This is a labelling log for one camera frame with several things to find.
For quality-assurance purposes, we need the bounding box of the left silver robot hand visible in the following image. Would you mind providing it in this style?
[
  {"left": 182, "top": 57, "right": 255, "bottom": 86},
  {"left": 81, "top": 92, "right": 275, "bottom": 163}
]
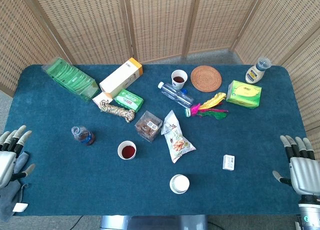
[{"left": 0, "top": 124, "right": 36, "bottom": 190}]

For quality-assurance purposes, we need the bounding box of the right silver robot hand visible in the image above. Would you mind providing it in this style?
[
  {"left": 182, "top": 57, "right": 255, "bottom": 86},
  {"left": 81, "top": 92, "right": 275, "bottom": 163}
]
[{"left": 272, "top": 134, "right": 320, "bottom": 197}]

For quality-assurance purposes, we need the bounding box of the small dark drink bottle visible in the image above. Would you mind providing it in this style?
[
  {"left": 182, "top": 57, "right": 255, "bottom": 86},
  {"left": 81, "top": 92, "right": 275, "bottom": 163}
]
[{"left": 71, "top": 125, "right": 97, "bottom": 146}]

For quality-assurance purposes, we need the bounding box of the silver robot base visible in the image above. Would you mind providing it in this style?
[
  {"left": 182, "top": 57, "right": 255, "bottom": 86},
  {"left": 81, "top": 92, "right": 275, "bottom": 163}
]
[{"left": 99, "top": 214, "right": 208, "bottom": 230}]

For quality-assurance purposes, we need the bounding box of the white squeeze sauce bottle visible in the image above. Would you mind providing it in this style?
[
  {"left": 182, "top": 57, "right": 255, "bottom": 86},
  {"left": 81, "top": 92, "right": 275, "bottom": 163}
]
[{"left": 245, "top": 56, "right": 273, "bottom": 85}]

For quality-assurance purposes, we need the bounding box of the paper cup with dark liquid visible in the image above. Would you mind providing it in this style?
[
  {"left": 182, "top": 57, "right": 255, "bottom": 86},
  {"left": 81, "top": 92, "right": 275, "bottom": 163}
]
[{"left": 117, "top": 140, "right": 137, "bottom": 161}]

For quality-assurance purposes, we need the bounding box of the clear empty water bottle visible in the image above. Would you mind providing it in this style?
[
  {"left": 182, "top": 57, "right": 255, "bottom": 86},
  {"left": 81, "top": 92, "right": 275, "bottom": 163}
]
[{"left": 157, "top": 81, "right": 195, "bottom": 109}]

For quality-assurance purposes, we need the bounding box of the grey cloth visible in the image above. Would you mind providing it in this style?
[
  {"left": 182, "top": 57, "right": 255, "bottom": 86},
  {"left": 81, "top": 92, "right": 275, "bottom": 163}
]
[{"left": 0, "top": 151, "right": 31, "bottom": 222}]

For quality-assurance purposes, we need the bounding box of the white cloth label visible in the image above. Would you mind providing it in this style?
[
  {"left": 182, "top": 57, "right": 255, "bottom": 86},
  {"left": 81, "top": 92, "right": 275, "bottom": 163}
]
[{"left": 12, "top": 202, "right": 28, "bottom": 213}]

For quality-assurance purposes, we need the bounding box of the small white box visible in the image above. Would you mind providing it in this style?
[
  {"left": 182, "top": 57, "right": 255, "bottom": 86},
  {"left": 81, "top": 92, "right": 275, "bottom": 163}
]
[{"left": 222, "top": 154, "right": 236, "bottom": 171}]

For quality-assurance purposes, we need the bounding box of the green and yellow tissue box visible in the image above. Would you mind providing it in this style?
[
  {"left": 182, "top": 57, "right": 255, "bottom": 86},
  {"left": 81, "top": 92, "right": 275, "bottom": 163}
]
[{"left": 225, "top": 80, "right": 263, "bottom": 110}]

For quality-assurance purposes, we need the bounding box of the clear box of green packets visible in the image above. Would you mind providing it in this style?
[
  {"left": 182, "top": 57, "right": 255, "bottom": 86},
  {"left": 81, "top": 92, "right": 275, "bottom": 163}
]
[{"left": 41, "top": 57, "right": 101, "bottom": 102}]

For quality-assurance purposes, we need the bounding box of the white paper packet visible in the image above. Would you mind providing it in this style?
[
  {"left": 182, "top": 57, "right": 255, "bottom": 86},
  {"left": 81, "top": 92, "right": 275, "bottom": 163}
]
[{"left": 91, "top": 91, "right": 114, "bottom": 107}]

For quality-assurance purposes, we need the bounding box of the colourful feather shuttlecock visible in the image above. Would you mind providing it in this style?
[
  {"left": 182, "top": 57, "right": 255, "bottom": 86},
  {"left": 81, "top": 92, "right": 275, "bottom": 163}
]
[{"left": 184, "top": 91, "right": 229, "bottom": 121}]

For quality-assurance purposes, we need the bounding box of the white round jar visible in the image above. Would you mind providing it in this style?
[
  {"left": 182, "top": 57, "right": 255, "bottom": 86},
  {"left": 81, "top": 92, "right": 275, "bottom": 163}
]
[{"left": 169, "top": 174, "right": 191, "bottom": 195}]

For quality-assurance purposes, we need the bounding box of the nut snack bag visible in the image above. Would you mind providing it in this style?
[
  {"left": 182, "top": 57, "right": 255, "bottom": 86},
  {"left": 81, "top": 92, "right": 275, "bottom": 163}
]
[{"left": 160, "top": 109, "right": 197, "bottom": 164}]

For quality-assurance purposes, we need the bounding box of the round woven coaster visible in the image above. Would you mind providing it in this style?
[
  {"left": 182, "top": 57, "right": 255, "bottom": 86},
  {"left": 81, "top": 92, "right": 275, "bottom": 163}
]
[{"left": 190, "top": 65, "right": 223, "bottom": 93}]

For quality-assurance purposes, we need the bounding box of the green wrapped pack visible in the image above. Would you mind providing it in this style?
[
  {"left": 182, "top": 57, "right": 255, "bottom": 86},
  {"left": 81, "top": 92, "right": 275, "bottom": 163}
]
[{"left": 114, "top": 88, "right": 145, "bottom": 113}]

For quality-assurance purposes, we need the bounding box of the white and orange carton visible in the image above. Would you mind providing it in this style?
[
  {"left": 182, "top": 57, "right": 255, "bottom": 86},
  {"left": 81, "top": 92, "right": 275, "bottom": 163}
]
[{"left": 99, "top": 57, "right": 144, "bottom": 99}]

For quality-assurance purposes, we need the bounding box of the clear box of brown snacks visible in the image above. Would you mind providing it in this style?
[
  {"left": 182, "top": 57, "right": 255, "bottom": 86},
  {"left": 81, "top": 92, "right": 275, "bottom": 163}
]
[{"left": 134, "top": 110, "right": 163, "bottom": 143}]

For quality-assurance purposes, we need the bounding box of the woven bamboo folding screen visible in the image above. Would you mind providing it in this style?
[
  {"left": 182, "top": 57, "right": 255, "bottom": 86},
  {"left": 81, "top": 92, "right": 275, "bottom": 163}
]
[{"left": 0, "top": 0, "right": 320, "bottom": 163}]

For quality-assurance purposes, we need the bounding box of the braided rope bundle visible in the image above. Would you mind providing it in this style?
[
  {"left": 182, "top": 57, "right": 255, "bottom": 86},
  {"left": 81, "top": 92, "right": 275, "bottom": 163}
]
[{"left": 98, "top": 99, "right": 136, "bottom": 124}]

